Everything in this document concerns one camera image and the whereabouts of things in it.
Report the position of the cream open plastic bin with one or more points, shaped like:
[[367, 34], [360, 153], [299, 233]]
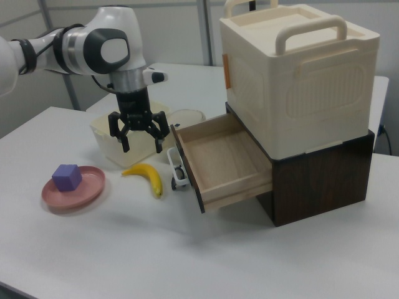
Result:
[[137, 152]]

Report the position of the purple foam cube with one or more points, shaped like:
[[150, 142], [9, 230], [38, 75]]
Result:
[[66, 178]]

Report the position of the dark brown wooden cabinet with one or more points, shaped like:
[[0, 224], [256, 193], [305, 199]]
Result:
[[311, 187]]

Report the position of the small panda toy figure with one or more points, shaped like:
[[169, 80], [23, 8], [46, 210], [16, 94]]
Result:
[[175, 186]]

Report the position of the cream plastic storage box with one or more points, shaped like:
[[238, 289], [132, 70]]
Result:
[[296, 93]]

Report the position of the yellow banana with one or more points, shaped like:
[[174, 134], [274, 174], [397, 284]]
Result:
[[149, 174]]

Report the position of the copper latch on storage box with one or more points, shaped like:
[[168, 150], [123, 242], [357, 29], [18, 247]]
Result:
[[227, 71]]

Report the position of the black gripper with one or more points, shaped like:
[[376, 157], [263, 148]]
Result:
[[134, 106]]

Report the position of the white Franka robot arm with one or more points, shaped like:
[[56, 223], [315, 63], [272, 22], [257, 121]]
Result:
[[109, 50]]

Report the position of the white lidded square container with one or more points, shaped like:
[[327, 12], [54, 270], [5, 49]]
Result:
[[187, 114]]

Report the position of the pink round plate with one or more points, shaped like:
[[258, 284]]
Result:
[[87, 190]]

